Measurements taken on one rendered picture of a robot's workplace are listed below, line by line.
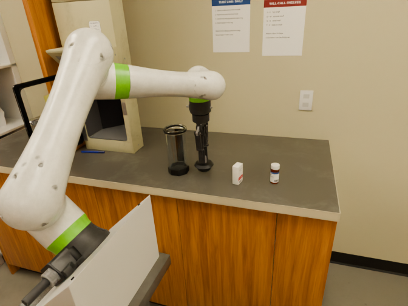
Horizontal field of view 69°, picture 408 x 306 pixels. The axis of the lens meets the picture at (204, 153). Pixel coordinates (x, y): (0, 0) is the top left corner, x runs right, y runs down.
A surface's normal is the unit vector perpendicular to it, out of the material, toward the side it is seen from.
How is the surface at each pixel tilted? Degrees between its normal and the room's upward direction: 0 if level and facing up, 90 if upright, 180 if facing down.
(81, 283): 90
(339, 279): 0
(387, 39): 90
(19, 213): 78
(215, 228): 90
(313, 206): 0
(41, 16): 90
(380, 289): 0
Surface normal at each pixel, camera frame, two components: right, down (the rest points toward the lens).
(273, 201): -0.05, -0.90
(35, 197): 0.55, -0.29
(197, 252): -0.30, 0.43
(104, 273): 0.94, 0.11
